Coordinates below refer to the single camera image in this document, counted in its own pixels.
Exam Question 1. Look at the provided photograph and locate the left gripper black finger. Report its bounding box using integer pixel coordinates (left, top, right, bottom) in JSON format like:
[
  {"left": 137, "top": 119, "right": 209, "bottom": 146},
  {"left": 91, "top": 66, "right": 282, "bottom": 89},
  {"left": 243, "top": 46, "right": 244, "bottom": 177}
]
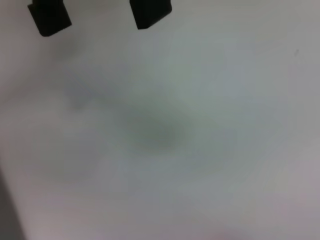
[
  {"left": 27, "top": 0, "right": 73, "bottom": 38},
  {"left": 129, "top": 0, "right": 173, "bottom": 30}
]

